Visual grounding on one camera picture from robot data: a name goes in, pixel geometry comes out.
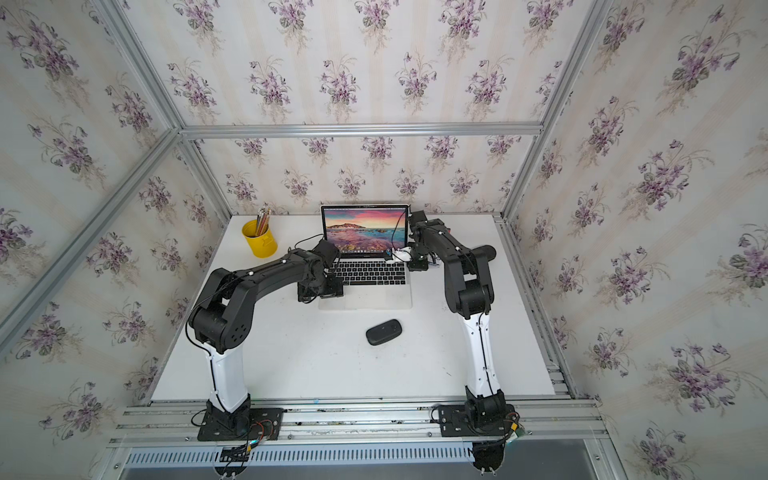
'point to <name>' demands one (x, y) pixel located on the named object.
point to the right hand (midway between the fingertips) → (416, 265)
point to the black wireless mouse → (384, 332)
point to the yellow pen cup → (264, 245)
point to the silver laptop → (363, 234)
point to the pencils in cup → (263, 219)
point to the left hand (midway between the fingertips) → (330, 300)
